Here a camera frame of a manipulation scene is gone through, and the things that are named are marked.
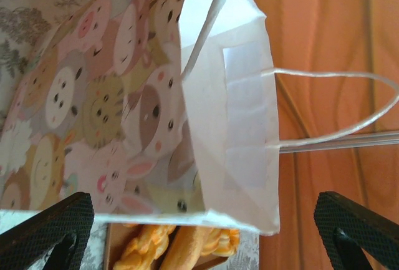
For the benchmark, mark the orange fake pastry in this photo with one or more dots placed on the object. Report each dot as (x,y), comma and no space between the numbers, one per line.
(140,248)

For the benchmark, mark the brown wooden cutting board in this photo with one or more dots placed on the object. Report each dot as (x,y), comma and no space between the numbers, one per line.
(110,251)

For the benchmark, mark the cartoon animal paper bag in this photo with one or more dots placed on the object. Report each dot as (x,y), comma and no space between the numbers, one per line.
(218,111)

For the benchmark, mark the aluminium frame post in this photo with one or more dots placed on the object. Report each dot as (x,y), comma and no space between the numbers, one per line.
(358,142)

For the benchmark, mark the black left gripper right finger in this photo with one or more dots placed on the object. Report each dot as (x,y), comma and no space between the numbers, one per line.
(358,235)

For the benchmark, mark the tan long fake bread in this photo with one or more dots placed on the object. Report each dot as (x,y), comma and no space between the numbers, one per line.
(184,248)

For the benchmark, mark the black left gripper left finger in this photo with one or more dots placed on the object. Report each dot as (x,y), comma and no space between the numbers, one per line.
(40,242)

